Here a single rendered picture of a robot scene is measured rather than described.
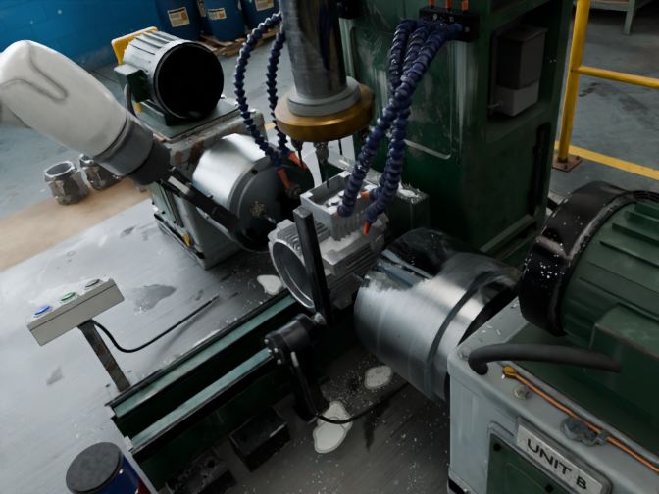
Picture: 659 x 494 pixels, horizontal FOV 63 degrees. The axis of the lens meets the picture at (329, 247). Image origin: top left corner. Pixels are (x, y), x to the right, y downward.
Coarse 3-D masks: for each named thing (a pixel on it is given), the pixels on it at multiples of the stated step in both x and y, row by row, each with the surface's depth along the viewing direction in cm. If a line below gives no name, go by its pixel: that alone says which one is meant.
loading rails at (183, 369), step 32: (256, 320) 113; (288, 320) 117; (352, 320) 115; (192, 352) 108; (224, 352) 109; (256, 352) 115; (320, 352) 112; (160, 384) 103; (192, 384) 107; (224, 384) 101; (256, 384) 104; (288, 384) 110; (320, 384) 111; (128, 416) 100; (160, 416) 105; (192, 416) 96; (224, 416) 101; (128, 448) 92; (160, 448) 94; (192, 448) 100; (160, 480) 98
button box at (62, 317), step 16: (96, 288) 104; (112, 288) 105; (64, 304) 101; (80, 304) 103; (96, 304) 104; (112, 304) 105; (32, 320) 99; (48, 320) 100; (64, 320) 101; (80, 320) 103; (48, 336) 100
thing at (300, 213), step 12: (300, 216) 82; (312, 216) 83; (300, 228) 85; (312, 228) 84; (300, 240) 87; (312, 240) 85; (312, 252) 86; (312, 264) 88; (312, 276) 91; (324, 276) 91; (312, 288) 93; (324, 288) 92; (324, 300) 93; (324, 312) 95; (324, 324) 97
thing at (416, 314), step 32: (384, 256) 86; (416, 256) 84; (448, 256) 83; (480, 256) 83; (384, 288) 84; (416, 288) 81; (448, 288) 78; (480, 288) 78; (512, 288) 79; (384, 320) 83; (416, 320) 79; (448, 320) 77; (480, 320) 77; (384, 352) 86; (416, 352) 79; (448, 352) 76; (416, 384) 83; (448, 384) 79
